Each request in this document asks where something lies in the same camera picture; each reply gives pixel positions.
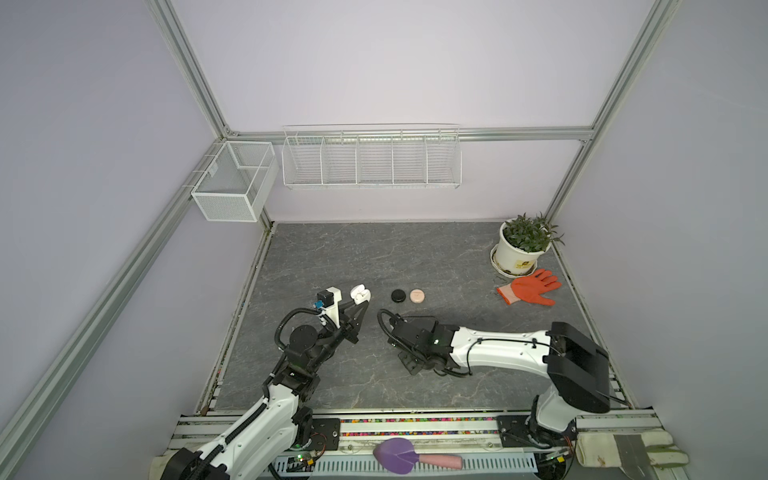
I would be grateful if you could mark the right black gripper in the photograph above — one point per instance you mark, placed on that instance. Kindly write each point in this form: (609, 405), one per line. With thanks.
(410, 367)

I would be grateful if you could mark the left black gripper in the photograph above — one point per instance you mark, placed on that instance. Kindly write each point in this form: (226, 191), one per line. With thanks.
(348, 326)

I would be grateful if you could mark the white earbud charging case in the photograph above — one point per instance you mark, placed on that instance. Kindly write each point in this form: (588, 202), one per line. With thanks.
(360, 294)

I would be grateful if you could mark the pink earbud charging case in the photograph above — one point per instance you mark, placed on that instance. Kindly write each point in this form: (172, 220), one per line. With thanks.
(417, 296)

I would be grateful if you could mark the black earbud charging case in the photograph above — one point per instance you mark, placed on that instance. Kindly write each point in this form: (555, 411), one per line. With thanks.
(398, 296)

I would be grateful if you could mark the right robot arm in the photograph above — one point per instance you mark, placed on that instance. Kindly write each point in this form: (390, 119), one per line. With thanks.
(578, 369)

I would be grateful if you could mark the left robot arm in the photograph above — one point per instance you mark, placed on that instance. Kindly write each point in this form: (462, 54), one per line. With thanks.
(280, 419)

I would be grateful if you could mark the white plant pot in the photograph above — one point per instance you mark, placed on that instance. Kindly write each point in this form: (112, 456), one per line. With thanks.
(512, 262)

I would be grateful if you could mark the red rubber glove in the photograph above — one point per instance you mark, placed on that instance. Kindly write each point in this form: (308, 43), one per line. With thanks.
(531, 289)

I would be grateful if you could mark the green potted plant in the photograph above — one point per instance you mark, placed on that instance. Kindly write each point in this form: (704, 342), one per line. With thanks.
(531, 234)

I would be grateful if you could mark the white mesh box basket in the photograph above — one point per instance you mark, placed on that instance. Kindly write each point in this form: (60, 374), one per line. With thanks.
(237, 182)

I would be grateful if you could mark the right white work glove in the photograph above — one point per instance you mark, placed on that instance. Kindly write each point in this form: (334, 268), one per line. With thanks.
(655, 448)

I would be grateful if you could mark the white work glove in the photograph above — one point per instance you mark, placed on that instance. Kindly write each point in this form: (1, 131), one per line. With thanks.
(158, 466)
(655, 448)

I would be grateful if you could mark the left white work glove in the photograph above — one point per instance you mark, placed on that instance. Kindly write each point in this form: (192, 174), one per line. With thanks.
(158, 466)

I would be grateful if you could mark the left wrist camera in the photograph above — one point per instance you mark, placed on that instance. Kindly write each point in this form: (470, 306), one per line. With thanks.
(327, 303)

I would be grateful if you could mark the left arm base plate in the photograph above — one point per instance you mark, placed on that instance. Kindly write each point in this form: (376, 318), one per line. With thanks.
(319, 434)

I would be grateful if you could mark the purple scoop pink handle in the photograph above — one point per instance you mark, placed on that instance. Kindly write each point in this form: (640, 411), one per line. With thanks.
(397, 455)

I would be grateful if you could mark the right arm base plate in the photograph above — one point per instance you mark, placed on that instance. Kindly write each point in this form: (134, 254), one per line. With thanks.
(519, 430)

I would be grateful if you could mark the white wire shelf basket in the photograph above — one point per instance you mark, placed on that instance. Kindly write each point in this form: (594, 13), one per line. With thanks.
(372, 156)

